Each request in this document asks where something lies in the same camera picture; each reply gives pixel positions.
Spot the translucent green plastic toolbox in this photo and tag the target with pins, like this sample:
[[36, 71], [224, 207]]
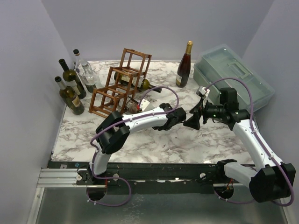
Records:
[[221, 62]]

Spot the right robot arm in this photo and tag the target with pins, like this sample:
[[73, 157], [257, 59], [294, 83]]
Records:
[[271, 179]]

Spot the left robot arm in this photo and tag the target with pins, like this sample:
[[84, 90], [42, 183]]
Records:
[[113, 132]]

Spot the green bottle rack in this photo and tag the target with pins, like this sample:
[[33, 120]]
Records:
[[142, 85], [132, 106]]

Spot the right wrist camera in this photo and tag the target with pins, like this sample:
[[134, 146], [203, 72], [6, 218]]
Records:
[[203, 92]]

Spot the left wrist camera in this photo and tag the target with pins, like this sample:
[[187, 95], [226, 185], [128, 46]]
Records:
[[145, 106]]

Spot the clear wine bottle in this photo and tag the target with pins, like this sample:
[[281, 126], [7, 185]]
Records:
[[80, 63]]

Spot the green bottle white label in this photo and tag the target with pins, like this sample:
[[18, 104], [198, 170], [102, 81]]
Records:
[[71, 78]]

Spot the dark bottle gold foil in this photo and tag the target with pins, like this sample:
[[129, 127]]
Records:
[[184, 67]]

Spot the brown wooden wine rack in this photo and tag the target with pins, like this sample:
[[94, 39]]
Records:
[[121, 84]]

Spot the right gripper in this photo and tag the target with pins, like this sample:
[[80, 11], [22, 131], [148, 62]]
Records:
[[199, 112]]

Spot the clear bottle dark label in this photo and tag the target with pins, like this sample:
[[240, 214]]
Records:
[[90, 77]]

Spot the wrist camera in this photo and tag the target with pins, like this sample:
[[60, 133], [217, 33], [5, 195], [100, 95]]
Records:
[[203, 92], [145, 106]]

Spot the black front mounting rail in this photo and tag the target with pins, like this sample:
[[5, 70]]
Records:
[[147, 178]]

